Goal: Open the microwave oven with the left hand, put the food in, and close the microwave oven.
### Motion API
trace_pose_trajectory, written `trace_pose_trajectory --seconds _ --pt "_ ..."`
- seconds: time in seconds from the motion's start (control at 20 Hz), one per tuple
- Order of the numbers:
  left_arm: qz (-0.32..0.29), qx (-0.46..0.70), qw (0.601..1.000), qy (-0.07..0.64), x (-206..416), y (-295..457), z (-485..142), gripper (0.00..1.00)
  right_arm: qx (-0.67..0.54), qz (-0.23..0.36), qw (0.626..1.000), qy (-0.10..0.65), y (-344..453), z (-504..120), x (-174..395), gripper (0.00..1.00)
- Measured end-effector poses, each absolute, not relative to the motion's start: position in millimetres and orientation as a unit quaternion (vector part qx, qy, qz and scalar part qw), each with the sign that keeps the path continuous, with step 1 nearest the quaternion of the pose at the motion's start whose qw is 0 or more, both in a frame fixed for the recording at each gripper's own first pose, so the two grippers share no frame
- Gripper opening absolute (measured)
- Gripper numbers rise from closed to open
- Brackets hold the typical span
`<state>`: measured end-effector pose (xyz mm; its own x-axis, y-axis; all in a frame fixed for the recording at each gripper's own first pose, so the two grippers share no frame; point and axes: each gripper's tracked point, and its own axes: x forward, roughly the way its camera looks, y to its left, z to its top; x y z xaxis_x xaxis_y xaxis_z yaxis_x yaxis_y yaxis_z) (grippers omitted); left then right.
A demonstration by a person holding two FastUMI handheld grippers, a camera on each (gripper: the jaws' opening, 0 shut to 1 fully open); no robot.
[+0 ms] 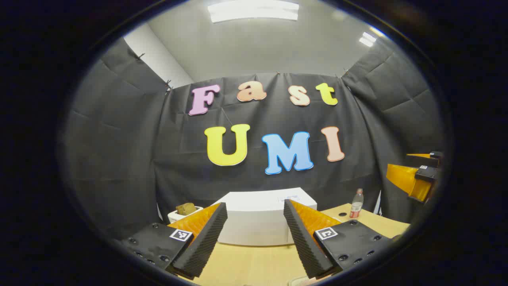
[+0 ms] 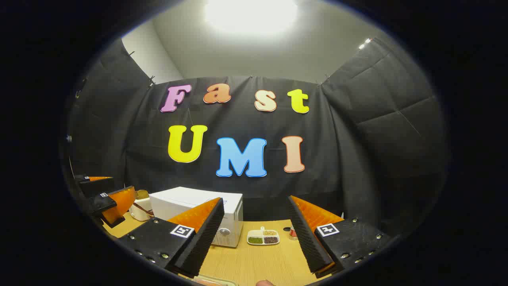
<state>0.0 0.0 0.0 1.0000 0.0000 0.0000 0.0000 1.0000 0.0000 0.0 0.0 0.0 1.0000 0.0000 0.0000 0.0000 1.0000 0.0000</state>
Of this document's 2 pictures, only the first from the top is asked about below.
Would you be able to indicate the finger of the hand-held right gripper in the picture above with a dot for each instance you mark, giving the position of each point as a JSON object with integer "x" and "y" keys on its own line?
{"x": 403, "y": 178}
{"x": 424, "y": 160}

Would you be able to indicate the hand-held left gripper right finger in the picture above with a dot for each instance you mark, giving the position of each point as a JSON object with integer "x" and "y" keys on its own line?
{"x": 303, "y": 242}

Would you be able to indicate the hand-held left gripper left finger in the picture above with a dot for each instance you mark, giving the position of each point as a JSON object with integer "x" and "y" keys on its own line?
{"x": 202, "y": 242}

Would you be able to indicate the white microwave oven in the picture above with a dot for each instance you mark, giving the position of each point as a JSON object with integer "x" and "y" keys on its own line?
{"x": 258, "y": 214}

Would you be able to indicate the clear bottle with red label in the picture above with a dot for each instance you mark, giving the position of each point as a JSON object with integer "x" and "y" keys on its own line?
{"x": 356, "y": 208}

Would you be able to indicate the small ceiling light panel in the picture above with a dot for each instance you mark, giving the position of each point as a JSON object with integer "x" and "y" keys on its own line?
{"x": 367, "y": 39}

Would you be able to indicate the large ceiling light panel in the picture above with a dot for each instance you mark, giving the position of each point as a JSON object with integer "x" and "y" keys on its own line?
{"x": 254, "y": 10}

